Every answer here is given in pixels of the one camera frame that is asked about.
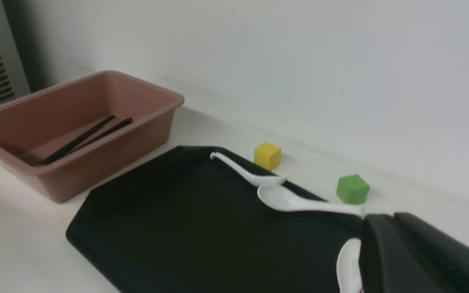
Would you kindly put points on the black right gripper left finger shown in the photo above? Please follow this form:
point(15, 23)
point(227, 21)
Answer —
point(386, 264)

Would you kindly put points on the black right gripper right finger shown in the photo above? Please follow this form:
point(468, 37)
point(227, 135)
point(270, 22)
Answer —
point(444, 258)

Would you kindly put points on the white ceramic spoon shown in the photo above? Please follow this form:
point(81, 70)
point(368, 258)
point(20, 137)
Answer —
point(347, 267)
point(282, 199)
point(253, 179)

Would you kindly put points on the green cube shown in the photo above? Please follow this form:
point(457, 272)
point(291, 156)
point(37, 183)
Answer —
point(352, 189)

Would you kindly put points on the yellow cube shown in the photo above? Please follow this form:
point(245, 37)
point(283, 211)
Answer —
point(267, 156)

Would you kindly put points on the black plastic tray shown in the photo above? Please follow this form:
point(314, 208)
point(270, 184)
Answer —
point(183, 223)

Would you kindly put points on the black gold-tipped chopstick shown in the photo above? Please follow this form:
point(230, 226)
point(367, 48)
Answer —
point(73, 143)
point(109, 131)

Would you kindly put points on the pink plastic bin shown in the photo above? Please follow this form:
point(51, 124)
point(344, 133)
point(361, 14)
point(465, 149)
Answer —
point(34, 127)

